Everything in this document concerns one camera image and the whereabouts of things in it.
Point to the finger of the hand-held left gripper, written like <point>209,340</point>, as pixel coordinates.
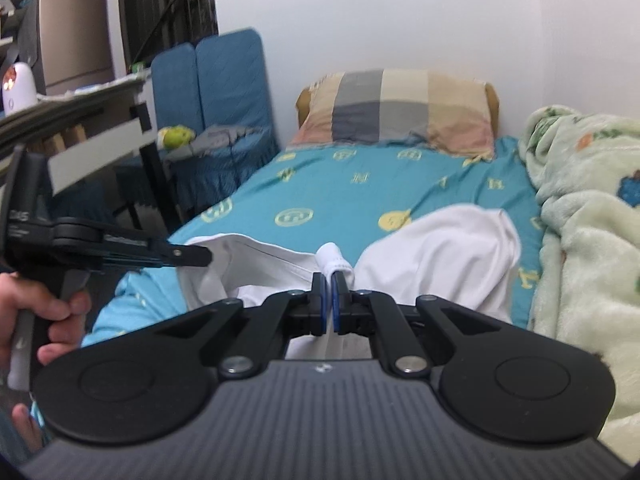
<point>125,252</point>

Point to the green plush toy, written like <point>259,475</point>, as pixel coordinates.
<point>176,137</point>

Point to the blue quilted sofa chair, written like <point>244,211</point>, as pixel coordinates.
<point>230,85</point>

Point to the checkered pillow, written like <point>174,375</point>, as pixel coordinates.
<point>390,110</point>

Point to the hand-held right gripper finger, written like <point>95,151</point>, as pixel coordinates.
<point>336,310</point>
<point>324,310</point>

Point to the black table with white edge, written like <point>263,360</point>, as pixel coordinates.
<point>95,147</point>

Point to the grey cloth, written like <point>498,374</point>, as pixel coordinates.
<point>220,140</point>

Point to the dark window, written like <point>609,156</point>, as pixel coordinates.
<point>165,5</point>

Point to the white humidifier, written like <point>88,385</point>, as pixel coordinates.
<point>17,87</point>

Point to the white garment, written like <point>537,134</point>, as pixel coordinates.
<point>450,260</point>

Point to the pale green fleece blanket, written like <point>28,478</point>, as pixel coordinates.
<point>590,210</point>

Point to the person's left hand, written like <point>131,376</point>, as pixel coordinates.
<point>35,305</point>

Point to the teal printed bed sheet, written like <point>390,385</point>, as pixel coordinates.
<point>350,195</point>

